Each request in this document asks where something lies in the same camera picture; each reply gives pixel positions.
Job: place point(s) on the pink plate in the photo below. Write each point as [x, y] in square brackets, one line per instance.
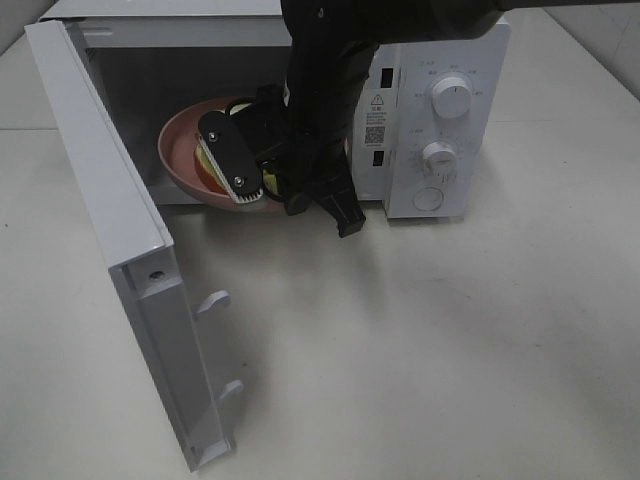
[177, 142]

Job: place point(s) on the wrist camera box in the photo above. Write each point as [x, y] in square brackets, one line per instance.
[230, 157]

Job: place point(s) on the warning label sticker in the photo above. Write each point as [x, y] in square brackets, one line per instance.
[375, 118]

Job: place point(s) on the white timer knob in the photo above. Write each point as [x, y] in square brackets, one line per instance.
[439, 159]

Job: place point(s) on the round door release button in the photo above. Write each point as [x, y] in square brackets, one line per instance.
[428, 199]

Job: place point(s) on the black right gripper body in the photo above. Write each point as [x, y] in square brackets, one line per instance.
[294, 154]

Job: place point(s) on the toast sandwich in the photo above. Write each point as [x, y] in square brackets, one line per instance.
[205, 170]

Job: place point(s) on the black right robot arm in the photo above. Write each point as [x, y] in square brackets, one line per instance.
[334, 43]

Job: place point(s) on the white microwave oven body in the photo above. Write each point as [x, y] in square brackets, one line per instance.
[150, 60]

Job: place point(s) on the white microwave door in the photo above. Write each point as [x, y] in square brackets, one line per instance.
[137, 247]

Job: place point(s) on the white power knob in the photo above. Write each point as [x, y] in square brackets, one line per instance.
[451, 96]

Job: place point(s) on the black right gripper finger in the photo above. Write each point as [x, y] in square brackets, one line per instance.
[334, 191]

